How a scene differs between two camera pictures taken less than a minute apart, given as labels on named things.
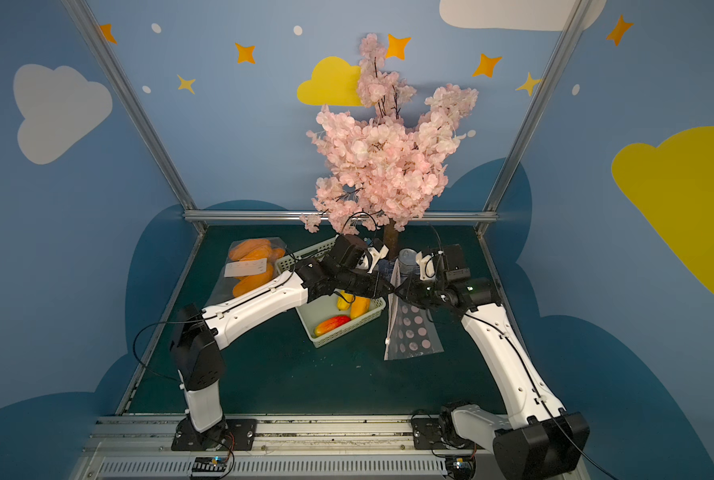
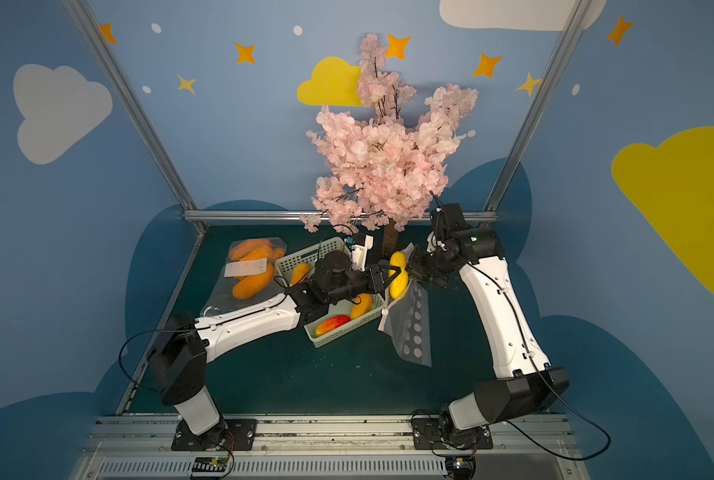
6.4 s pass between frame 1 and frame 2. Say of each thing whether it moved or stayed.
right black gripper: moved
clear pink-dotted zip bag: moved
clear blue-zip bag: stayed
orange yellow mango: stayed
